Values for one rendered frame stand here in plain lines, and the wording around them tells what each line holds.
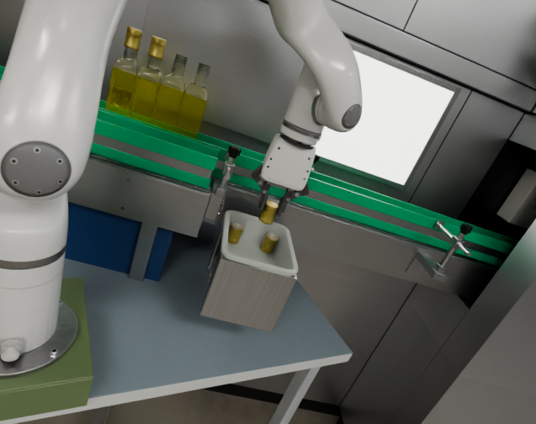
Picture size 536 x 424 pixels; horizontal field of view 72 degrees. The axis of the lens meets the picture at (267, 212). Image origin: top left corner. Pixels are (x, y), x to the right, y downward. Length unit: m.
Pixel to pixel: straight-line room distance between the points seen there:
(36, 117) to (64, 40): 0.09
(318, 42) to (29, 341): 0.67
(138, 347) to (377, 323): 1.02
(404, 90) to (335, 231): 0.46
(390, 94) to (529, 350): 0.85
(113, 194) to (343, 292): 0.92
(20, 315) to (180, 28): 0.78
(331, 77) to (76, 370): 0.65
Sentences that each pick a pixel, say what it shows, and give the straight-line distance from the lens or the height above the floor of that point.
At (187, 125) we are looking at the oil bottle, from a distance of 0.99.
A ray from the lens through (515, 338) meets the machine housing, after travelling 1.33.
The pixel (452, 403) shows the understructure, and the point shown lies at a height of 0.64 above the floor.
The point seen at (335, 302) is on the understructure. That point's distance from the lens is 1.51.
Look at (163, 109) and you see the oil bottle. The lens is 1.00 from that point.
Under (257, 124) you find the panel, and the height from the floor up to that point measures 1.19.
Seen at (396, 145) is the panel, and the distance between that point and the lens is 1.24.
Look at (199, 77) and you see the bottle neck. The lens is 0.98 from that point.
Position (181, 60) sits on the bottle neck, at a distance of 0.99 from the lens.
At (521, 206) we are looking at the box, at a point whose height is 1.24.
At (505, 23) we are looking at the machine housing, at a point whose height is 1.69.
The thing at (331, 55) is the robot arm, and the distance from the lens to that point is 0.66.
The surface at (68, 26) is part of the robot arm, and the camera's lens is 0.53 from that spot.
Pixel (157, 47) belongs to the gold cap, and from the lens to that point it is 0.99.
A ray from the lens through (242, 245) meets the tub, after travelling 0.97.
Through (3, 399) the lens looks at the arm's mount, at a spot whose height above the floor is 0.80.
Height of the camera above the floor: 1.41
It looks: 23 degrees down
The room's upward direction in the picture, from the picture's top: 22 degrees clockwise
